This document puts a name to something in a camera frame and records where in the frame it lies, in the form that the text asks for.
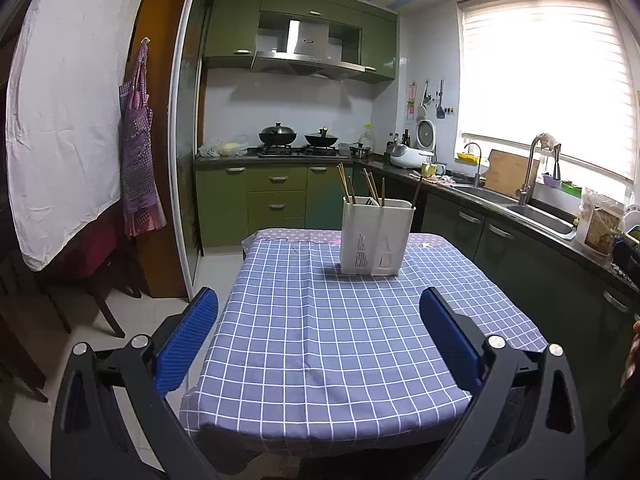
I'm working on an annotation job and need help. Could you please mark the wooden cutting board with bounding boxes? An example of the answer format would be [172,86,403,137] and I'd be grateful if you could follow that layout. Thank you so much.
[485,148,528,198]

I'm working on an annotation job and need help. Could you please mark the person's right hand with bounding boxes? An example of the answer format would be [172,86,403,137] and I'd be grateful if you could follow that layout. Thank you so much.
[620,321,640,387]

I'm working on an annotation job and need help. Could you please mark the black frying pan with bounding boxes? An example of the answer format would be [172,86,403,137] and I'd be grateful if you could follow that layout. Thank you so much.
[305,128,338,148]

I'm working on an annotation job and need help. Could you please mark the white hanging cloth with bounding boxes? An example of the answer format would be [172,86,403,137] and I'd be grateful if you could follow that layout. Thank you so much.
[6,0,141,272]

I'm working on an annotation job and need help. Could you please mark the blue checkered tablecloth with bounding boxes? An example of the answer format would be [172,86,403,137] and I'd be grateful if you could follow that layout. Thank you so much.
[180,237,546,444]

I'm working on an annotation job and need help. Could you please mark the green kitchen cabinets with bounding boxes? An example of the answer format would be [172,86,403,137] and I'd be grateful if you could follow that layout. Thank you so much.
[195,156,639,410]

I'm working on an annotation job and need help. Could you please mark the yellow mug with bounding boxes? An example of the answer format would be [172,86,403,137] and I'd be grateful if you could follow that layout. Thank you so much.
[421,162,446,178]

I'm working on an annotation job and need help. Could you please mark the white rice cooker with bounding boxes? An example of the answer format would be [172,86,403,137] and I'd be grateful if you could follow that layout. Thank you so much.
[390,144,433,170]

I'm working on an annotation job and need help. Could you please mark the chrome sink faucet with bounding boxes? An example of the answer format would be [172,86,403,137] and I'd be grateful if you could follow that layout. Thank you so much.
[516,132,562,205]

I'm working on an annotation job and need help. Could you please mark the small steel pot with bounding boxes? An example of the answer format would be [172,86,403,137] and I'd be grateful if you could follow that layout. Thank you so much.
[349,142,371,159]

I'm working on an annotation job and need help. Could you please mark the purple patterned under cloth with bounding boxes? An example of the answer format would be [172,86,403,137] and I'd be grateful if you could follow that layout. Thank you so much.
[241,228,447,252]

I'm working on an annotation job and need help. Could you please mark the black wok with lid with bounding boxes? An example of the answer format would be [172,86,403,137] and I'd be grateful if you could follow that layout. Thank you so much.
[259,122,297,148]

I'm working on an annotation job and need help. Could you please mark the dark wooden chair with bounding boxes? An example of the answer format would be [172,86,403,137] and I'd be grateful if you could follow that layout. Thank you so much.
[0,238,144,403]

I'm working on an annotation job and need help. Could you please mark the purple checkered apron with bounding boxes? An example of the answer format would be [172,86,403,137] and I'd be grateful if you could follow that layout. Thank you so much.
[119,38,167,238]

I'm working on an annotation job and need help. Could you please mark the stainless range hood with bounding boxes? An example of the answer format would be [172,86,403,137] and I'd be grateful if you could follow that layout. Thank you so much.
[250,18,367,80]

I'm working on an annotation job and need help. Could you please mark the white plastic utensil holder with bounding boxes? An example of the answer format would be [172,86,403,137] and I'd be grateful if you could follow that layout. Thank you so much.
[340,196,416,276]

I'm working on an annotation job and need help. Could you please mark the stainless steel sink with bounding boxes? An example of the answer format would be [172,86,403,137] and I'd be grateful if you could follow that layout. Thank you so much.
[452,184,577,240]

